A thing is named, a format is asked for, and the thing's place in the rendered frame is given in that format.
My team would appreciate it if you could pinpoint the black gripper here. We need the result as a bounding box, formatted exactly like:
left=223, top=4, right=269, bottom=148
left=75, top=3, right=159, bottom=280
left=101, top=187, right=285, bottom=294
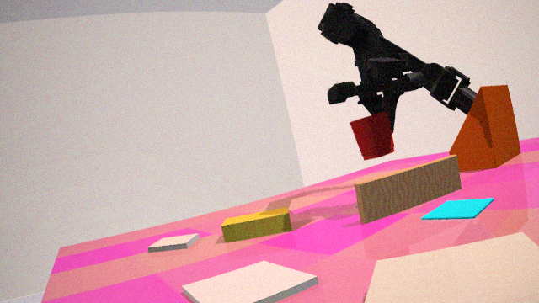
left=328, top=46, right=427, bottom=134

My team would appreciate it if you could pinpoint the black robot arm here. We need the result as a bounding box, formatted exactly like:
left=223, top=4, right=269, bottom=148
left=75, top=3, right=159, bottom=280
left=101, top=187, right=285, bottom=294
left=318, top=2, right=477, bottom=115

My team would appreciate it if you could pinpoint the dark red cup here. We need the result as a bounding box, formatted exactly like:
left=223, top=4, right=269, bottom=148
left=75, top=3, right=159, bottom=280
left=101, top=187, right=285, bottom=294
left=350, top=111, right=395, bottom=161

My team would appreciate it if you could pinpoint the yellow rectangular block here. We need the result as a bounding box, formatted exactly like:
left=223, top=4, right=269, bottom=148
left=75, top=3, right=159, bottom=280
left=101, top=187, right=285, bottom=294
left=221, top=207, right=292, bottom=243

